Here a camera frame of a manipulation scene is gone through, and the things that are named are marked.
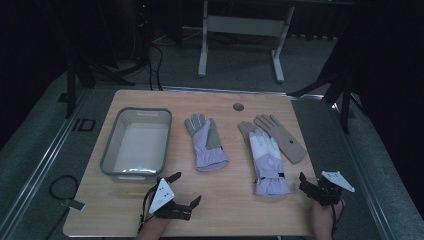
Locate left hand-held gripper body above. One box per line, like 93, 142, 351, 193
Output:
148, 178, 194, 221

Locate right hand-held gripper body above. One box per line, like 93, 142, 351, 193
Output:
306, 170, 356, 207

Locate purple and white ski glove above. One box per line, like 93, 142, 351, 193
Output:
248, 129, 292, 197

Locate purple glove with grey palm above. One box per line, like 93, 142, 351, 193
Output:
184, 113, 230, 173

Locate grey plastic basin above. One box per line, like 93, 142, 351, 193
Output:
99, 106, 173, 181

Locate person's right hand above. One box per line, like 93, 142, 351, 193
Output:
310, 198, 346, 228

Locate person's left hand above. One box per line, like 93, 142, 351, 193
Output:
143, 213, 172, 234

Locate grey tape piece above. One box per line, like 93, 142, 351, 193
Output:
61, 198, 86, 212

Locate black tripod stand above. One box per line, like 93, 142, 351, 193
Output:
287, 63, 358, 135
58, 49, 136, 120

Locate dark computer tower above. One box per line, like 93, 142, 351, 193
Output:
133, 0, 155, 63

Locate left hand-held gripper cable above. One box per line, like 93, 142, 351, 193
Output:
137, 185, 158, 234

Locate hand-held gripper cable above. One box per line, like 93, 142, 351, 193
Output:
329, 198, 346, 236
137, 185, 158, 234

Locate right hand-held gripper cable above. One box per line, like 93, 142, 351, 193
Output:
329, 198, 346, 236

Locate aluminium floor rail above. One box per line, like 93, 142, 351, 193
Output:
331, 99, 399, 240
159, 85, 325, 100
0, 88, 93, 240

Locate black cable loop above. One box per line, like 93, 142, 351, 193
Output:
49, 174, 80, 202

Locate black hanging cables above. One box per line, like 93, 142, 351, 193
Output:
146, 42, 165, 92

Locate white desk frame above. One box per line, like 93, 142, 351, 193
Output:
197, 0, 296, 84

